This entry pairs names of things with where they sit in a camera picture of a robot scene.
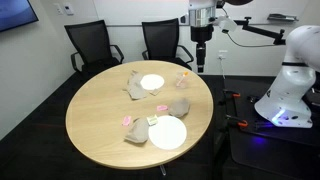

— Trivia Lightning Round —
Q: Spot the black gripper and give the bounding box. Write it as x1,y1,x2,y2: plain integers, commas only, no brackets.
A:
190,24,215,73

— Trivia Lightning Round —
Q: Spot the orange marker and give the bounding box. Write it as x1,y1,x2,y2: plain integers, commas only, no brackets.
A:
177,71,190,87

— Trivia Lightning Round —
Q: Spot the clear plastic cup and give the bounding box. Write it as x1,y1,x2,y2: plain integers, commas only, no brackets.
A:
175,70,190,90

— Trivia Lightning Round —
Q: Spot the black mesh office chair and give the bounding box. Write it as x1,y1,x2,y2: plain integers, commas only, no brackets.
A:
64,19,125,76
141,17,195,71

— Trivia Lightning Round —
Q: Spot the white round plate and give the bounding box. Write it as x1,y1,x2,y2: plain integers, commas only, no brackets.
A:
139,73,166,91
147,115,188,151

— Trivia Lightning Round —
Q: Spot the brown sugar packet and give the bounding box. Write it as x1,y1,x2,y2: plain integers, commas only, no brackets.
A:
149,87,162,97

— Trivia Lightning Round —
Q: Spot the yellow green packet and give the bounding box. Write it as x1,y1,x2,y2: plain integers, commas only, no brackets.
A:
146,114,159,127

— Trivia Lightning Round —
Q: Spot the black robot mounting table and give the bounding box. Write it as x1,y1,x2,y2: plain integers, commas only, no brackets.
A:
222,75,320,180

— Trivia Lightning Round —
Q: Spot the white wall outlet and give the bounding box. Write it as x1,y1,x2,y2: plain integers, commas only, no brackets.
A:
218,49,229,61

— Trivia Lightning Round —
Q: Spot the white power cable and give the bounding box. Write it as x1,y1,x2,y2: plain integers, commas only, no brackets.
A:
219,57,227,80

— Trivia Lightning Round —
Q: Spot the black clamp orange handle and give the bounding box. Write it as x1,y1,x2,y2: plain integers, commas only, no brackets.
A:
222,88,242,116
225,114,250,130

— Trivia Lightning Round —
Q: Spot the grey wall tray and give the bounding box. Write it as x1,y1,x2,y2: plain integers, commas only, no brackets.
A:
266,13,300,23

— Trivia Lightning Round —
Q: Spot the white wall thermostat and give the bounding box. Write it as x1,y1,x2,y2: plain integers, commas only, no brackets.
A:
63,2,75,16

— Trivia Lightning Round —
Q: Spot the white wall switch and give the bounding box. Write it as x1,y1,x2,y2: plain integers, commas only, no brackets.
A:
53,2,64,16

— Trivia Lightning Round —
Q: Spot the wall mounted screen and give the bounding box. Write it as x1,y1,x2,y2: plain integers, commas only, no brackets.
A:
0,0,40,33

